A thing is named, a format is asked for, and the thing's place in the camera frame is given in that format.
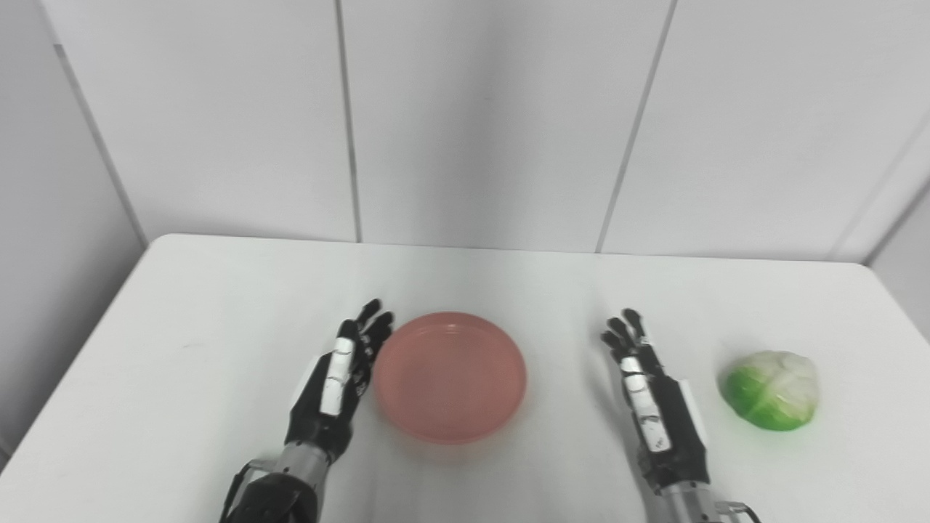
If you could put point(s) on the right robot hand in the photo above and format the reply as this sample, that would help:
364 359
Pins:
657 421

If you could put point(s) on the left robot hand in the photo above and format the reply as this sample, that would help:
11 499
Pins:
338 392

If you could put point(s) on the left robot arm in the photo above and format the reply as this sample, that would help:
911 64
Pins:
283 490

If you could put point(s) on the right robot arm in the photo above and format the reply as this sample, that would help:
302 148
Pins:
686 505

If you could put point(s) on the pink plate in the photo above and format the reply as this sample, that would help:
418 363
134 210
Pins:
450 378

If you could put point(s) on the green white cabbage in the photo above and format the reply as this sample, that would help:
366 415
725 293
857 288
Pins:
770 388

